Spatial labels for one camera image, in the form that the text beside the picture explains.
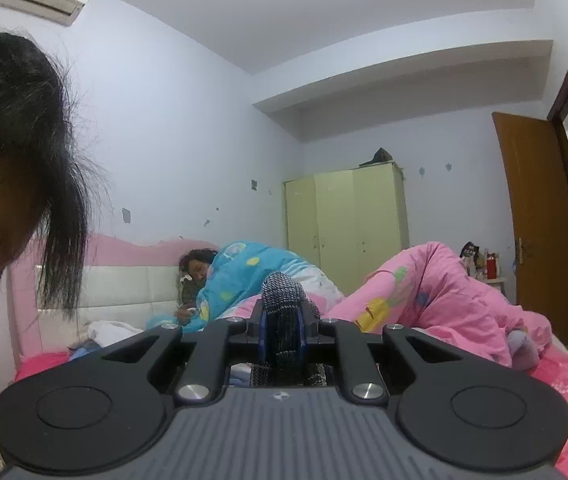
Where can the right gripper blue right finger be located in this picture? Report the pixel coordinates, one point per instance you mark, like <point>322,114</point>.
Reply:
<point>302,329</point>

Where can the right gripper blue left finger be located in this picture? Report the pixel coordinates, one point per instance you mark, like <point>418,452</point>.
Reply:
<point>263,331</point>

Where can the black white plaid garment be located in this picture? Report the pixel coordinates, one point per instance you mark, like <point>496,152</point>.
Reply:
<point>281,295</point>

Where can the blue cartoon quilt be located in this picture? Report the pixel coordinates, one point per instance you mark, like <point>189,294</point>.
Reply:
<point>236,274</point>

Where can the person sleeping in bed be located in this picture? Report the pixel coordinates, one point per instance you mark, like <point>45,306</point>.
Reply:
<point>194,270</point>

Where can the pale yellow wardrobe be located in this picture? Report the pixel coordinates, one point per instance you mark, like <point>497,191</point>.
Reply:
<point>359,213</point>

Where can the pink cartoon quilt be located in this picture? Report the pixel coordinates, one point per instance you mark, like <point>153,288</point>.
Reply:
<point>428,288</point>

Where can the pink white bed headboard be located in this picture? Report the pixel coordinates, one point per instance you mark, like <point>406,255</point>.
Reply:
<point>121,282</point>

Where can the white fleece garment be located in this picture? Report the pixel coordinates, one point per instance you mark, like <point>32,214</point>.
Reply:
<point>106,333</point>

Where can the dark bag atop wardrobe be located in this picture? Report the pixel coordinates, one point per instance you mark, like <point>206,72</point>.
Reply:
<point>381,156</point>

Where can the nightstand with small items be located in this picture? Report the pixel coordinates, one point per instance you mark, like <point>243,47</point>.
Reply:
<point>484,266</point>

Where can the brown wooden door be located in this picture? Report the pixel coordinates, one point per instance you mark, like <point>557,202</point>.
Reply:
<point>538,191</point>

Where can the operator head black hair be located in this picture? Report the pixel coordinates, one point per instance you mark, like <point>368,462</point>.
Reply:
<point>43,187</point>

